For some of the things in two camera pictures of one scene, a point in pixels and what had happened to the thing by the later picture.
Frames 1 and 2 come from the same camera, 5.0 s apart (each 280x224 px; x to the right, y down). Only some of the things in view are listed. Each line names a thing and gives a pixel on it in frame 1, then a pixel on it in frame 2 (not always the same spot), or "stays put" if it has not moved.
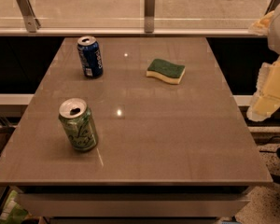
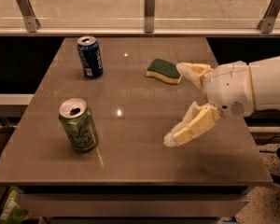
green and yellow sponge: x=166 y=70 stays put
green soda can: x=80 y=123 stays put
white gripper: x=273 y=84 to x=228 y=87
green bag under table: x=11 y=213 stays put
